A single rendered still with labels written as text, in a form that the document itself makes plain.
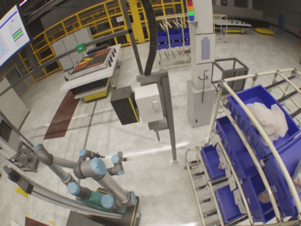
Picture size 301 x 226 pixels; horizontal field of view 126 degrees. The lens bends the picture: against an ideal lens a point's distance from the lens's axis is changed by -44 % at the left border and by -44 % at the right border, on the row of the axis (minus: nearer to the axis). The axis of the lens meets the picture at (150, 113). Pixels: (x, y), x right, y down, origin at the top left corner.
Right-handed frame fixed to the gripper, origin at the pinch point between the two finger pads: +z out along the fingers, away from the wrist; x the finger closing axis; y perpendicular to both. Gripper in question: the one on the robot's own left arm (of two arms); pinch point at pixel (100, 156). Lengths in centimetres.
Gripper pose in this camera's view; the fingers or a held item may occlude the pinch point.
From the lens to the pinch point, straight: 192.9
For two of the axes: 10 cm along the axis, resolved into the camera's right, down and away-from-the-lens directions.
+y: 1.9, -9.4, 3.0
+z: 4.0, 3.5, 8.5
